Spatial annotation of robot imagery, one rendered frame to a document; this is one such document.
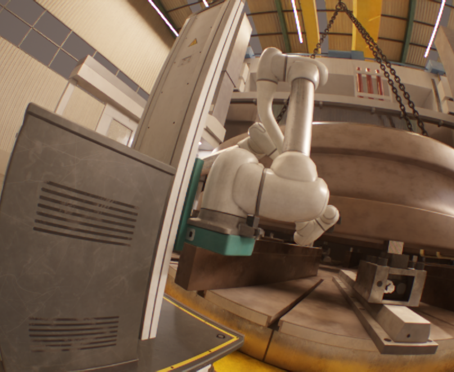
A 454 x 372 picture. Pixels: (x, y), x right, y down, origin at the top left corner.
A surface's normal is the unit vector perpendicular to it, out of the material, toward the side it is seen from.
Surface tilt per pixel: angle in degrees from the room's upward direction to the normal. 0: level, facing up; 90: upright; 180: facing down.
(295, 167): 77
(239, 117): 90
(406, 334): 90
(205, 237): 90
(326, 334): 90
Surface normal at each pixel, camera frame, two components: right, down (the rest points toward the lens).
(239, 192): -0.08, -0.04
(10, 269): 0.80, 0.08
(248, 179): -0.09, -0.29
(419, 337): -0.33, -0.24
